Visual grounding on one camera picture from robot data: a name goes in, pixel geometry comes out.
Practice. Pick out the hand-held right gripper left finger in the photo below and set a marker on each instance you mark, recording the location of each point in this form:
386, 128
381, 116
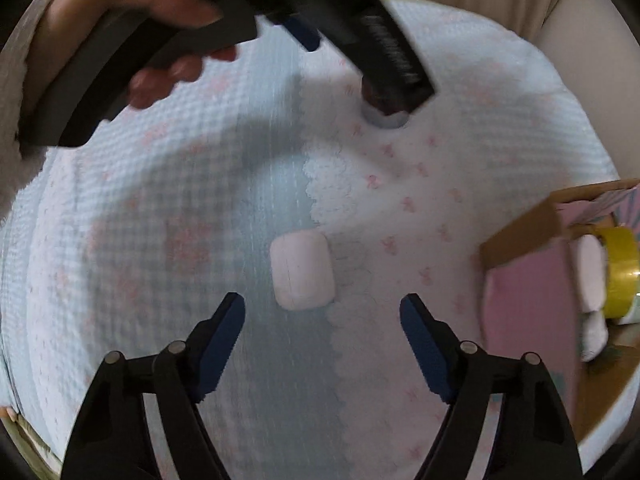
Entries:
220, 350

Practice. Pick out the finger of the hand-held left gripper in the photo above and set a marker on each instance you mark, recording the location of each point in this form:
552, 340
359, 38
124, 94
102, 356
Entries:
302, 35

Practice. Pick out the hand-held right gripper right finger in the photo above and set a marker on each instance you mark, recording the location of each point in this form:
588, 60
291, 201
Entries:
425, 345

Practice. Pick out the red jar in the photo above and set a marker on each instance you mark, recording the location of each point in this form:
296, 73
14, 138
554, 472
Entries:
385, 112

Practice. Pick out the white earbud case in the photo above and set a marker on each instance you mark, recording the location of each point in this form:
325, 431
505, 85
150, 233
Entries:
302, 270

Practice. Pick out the pink cardboard box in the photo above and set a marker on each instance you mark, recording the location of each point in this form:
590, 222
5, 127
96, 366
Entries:
530, 280

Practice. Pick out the small white pale green jar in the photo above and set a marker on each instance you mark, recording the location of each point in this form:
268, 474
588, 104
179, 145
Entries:
595, 335

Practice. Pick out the white lid green jar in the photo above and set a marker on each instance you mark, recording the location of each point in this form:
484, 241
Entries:
590, 272

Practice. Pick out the yellow tape roll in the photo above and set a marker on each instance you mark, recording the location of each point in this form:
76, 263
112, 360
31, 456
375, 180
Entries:
620, 270

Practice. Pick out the floral cloth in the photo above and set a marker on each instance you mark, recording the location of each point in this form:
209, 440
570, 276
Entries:
25, 435

